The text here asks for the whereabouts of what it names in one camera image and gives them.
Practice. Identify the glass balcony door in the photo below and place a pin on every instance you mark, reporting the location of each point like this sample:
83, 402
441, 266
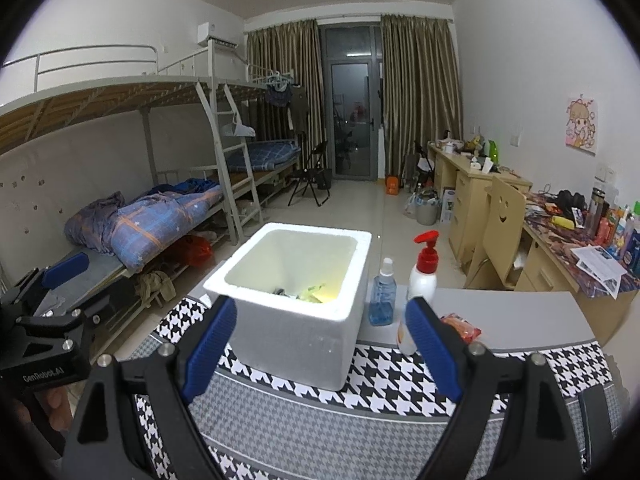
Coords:
352, 110

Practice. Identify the black headphones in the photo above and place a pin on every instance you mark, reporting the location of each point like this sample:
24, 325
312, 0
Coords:
570, 201

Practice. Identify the grey bin with bags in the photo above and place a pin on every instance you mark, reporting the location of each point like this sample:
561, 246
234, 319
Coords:
424, 210

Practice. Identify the wooden desk with printed cover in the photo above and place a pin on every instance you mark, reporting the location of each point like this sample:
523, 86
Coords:
555, 265

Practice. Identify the blue clear spray bottle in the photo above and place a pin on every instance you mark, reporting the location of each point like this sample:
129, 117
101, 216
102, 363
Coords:
382, 305

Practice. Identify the blue checked quilt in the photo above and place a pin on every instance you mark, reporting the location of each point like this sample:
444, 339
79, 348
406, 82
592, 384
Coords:
145, 230

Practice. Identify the orange bag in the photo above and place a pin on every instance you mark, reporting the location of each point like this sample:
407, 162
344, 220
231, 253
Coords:
392, 185

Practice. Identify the houndstooth table mat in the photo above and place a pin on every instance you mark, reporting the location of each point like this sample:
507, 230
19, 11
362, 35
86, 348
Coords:
325, 425

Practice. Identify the white hanging pouch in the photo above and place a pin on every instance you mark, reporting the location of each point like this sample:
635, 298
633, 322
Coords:
239, 129

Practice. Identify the hanging clothes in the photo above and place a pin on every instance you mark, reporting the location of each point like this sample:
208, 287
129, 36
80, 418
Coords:
279, 92

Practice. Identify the white and blue carton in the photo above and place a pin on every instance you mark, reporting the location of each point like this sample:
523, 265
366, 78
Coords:
448, 205

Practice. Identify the black tripod stand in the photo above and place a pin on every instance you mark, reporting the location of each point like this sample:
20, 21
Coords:
420, 165

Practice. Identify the wooden desk with drawers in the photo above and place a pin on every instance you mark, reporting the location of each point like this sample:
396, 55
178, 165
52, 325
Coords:
465, 195

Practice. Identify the dark blue cloth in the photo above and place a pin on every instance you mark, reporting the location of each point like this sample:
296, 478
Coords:
192, 186

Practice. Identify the black folding chair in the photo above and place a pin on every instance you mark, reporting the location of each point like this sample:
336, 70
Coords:
312, 175

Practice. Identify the printed paper sheets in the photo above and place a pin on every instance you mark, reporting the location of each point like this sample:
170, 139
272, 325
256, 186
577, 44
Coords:
597, 265

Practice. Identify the yellow oblong item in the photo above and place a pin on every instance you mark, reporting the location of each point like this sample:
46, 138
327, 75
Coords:
562, 221

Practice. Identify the white air conditioner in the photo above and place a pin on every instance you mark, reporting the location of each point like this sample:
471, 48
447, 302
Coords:
217, 32

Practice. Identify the single wall socket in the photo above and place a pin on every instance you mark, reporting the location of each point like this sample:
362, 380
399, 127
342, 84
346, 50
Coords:
517, 139

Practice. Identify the white pump lotion bottle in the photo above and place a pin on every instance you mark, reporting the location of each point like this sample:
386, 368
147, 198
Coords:
422, 280

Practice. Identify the brown curtain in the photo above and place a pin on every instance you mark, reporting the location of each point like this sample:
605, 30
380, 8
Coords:
285, 90
420, 90

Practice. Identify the red snack packet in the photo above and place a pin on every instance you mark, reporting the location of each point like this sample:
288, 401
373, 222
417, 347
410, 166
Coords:
460, 327

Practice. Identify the beige cloth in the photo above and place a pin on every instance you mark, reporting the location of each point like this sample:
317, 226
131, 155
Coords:
155, 287

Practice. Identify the cartoon wall poster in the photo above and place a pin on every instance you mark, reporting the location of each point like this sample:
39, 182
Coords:
581, 122

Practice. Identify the green plastic item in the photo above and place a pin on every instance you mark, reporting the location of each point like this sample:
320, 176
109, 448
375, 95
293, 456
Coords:
493, 150

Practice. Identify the person's left hand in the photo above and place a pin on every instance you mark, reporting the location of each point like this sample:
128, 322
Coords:
59, 407

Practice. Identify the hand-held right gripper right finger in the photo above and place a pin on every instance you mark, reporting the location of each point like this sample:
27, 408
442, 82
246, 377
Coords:
432, 350

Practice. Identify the metal bunk bed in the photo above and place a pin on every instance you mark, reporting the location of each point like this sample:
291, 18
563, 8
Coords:
270, 160
100, 97

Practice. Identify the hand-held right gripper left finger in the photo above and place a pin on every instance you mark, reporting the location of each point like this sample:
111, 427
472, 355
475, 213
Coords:
210, 345

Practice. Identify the white foam box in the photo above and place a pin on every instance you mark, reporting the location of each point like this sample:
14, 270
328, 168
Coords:
295, 345

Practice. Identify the group of toiletry bottles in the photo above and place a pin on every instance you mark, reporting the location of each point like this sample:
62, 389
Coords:
620, 235

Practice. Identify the blue checked bedding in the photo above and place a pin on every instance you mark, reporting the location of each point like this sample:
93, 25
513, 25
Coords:
265, 155

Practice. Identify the double wall socket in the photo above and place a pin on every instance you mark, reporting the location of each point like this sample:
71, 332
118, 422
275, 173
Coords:
606, 172

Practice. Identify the white metal bed ladder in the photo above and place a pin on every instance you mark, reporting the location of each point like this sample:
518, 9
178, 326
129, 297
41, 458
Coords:
235, 185

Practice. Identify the black smartphone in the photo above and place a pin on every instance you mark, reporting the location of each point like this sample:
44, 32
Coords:
597, 425

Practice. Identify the red bag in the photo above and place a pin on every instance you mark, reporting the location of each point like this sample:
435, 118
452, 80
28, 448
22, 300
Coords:
192, 250

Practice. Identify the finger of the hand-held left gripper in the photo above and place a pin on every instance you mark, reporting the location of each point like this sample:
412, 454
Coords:
65, 266
95, 315

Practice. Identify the wooden chair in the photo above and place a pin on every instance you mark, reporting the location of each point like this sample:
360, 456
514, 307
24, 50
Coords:
500, 220

